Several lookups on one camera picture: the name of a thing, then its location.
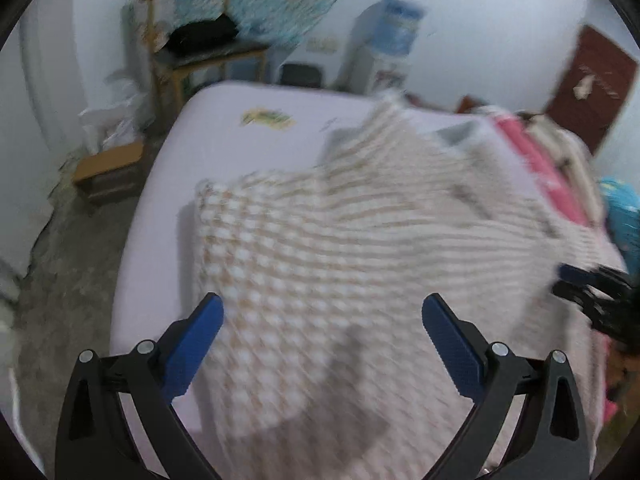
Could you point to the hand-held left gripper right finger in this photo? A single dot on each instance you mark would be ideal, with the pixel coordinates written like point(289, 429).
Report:
point(452, 345)

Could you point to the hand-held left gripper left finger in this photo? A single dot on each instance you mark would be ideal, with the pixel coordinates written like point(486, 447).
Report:
point(195, 345)

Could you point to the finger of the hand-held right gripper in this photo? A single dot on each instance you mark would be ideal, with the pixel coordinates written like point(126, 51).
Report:
point(570, 292)
point(575, 274)

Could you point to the beige white checkered knit garment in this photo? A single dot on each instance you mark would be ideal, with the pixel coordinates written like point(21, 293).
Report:
point(350, 270)

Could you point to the beige clothes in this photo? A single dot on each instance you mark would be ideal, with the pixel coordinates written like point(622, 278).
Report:
point(570, 155)

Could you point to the pink blanket with white print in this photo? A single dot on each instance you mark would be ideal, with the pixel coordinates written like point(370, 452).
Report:
point(540, 160)

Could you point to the brown door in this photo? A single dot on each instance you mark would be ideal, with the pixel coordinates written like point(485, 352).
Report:
point(595, 85)

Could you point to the small wooden stool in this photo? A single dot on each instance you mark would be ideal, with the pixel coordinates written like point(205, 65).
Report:
point(107, 165)

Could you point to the bed with pink printed sheet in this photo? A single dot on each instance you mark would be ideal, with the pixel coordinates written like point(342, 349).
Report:
point(210, 125)

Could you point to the white plastic bag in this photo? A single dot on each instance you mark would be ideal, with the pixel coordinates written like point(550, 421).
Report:
point(117, 110)

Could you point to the wooden chair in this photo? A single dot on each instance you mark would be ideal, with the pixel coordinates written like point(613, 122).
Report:
point(210, 60)

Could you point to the black box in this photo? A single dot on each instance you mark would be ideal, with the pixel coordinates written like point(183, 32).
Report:
point(300, 75)

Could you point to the white water dispenser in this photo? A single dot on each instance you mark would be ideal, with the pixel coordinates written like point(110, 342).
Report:
point(365, 60)

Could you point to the black bag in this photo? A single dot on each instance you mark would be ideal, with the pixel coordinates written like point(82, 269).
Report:
point(202, 35)

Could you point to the wall socket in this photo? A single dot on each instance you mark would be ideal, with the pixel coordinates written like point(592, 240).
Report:
point(322, 45)

